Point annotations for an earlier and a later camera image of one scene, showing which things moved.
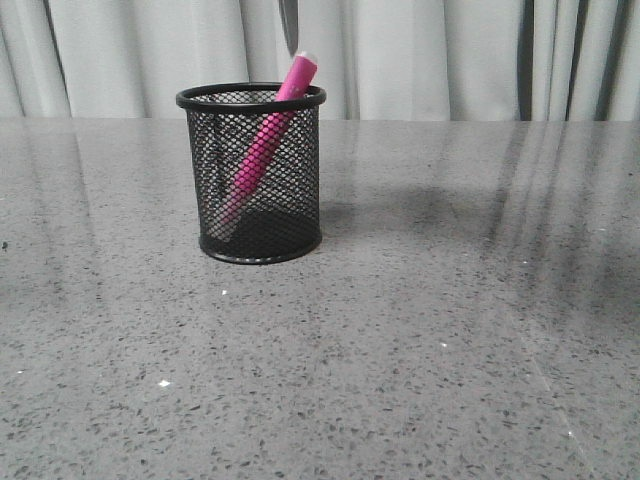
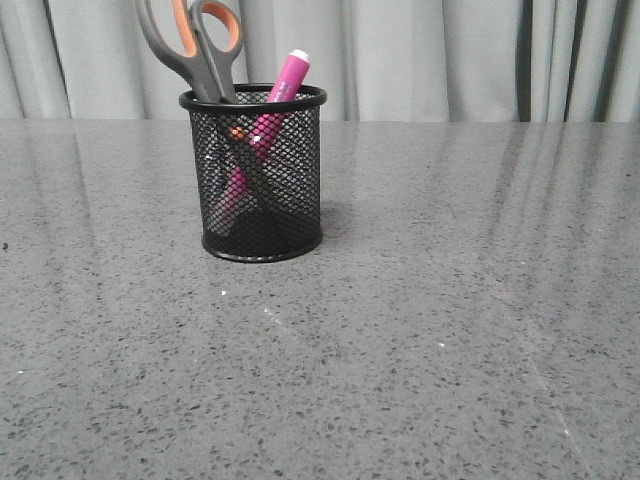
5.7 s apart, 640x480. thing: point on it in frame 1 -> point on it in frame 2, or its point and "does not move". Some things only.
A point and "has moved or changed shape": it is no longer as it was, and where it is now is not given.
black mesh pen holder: (256, 164) does not move
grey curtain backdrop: (377, 60) does not move
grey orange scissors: (290, 14) -> (177, 30)
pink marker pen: (286, 108) has moved or changed shape
